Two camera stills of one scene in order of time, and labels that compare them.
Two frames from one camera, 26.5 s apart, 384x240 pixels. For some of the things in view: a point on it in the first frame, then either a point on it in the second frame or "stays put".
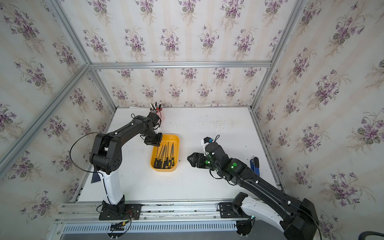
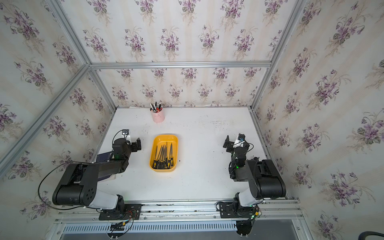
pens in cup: x=157 y=108 stays put
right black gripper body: x=205 y=162 → x=230 y=147
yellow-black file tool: x=155 y=161 stays put
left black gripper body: x=153 y=139 → x=133 y=148
